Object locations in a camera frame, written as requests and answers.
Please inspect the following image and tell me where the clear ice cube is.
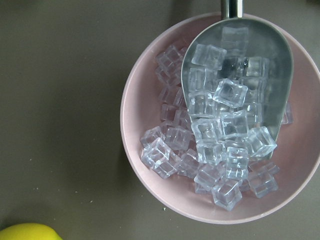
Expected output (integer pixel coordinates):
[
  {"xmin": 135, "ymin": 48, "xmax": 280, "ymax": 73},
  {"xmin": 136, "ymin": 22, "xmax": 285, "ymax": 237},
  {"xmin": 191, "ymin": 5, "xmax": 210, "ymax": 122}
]
[
  {"xmin": 141, "ymin": 137, "xmax": 177, "ymax": 179},
  {"xmin": 191, "ymin": 44, "xmax": 227, "ymax": 70},
  {"xmin": 244, "ymin": 126, "xmax": 277, "ymax": 158},
  {"xmin": 211, "ymin": 178, "xmax": 242, "ymax": 206},
  {"xmin": 226, "ymin": 146, "xmax": 249, "ymax": 181},
  {"xmin": 212, "ymin": 78, "xmax": 248, "ymax": 109}
]

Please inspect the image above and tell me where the pink bowl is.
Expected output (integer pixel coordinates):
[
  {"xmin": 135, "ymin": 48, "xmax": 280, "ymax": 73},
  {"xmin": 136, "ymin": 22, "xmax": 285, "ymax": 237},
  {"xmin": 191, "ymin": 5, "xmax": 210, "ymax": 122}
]
[{"xmin": 120, "ymin": 12, "xmax": 320, "ymax": 225}]

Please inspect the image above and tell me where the metal ice scoop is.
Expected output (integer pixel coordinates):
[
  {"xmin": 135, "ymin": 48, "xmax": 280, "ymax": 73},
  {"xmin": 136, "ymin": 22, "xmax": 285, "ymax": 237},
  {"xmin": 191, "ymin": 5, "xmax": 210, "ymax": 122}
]
[{"xmin": 181, "ymin": 0, "xmax": 294, "ymax": 144}]

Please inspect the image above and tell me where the yellow lemon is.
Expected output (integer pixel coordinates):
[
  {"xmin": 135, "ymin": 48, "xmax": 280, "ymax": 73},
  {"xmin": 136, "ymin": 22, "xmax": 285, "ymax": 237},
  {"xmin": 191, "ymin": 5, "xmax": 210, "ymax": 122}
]
[{"xmin": 0, "ymin": 223, "xmax": 62, "ymax": 240}]

